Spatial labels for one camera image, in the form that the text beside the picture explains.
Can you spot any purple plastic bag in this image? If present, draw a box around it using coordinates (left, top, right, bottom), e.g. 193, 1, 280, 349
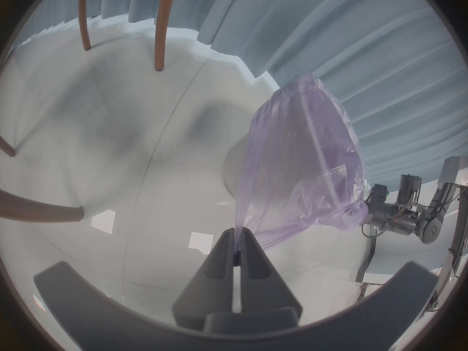
234, 73, 370, 256

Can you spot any blue-green curtain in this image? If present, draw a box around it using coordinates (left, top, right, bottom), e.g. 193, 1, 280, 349
15, 0, 468, 191

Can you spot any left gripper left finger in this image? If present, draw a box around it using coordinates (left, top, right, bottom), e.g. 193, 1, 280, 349
172, 228, 235, 331

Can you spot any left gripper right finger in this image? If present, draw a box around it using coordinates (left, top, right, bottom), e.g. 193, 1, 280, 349
241, 228, 303, 325

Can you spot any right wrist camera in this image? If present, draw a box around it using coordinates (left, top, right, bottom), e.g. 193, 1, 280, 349
371, 184, 389, 204

